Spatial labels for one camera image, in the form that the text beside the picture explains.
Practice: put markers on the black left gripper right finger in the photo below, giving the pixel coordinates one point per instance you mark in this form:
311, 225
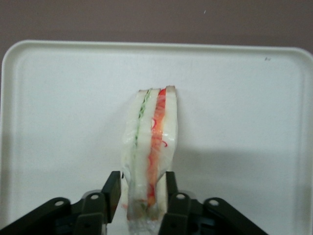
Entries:
181, 213

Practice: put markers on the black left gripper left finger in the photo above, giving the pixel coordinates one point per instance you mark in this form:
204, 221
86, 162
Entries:
93, 210

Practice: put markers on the triangle sandwich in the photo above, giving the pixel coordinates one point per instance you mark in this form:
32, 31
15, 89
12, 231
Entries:
146, 137

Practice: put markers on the cream plastic tray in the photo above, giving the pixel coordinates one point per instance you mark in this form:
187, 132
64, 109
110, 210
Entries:
61, 110

